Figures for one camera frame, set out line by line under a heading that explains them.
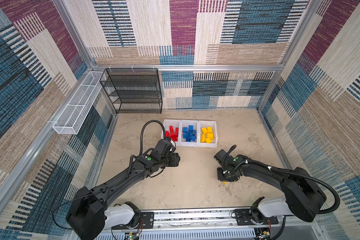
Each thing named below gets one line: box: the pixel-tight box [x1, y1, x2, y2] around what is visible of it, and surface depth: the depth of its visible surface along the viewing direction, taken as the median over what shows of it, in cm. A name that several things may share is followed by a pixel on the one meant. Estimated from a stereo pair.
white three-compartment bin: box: [163, 119, 218, 148], surface depth 105 cm
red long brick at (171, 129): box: [169, 125, 175, 134], surface depth 108 cm
